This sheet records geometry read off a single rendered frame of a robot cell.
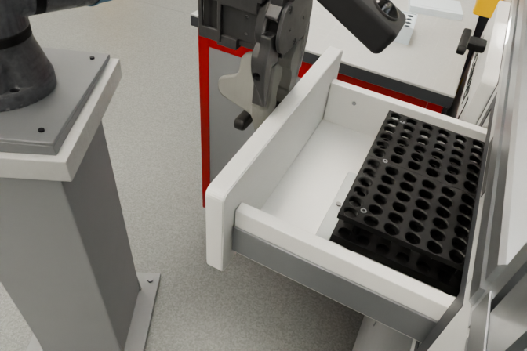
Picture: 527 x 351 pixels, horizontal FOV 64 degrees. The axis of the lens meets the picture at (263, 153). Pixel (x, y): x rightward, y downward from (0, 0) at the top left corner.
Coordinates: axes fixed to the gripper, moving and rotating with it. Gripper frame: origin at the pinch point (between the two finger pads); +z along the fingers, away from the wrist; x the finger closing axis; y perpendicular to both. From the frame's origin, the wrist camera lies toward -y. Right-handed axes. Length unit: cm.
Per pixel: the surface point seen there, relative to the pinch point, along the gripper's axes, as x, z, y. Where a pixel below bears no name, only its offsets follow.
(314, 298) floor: -36, 90, -6
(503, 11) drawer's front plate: -40.7, -2.4, -19.5
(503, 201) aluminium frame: 10.0, -8.1, -20.1
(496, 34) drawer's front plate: -30.9, -2.4, -19.1
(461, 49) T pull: -27.8, -0.4, -15.6
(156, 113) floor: -84, 91, 90
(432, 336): 13.8, 3.4, -20.3
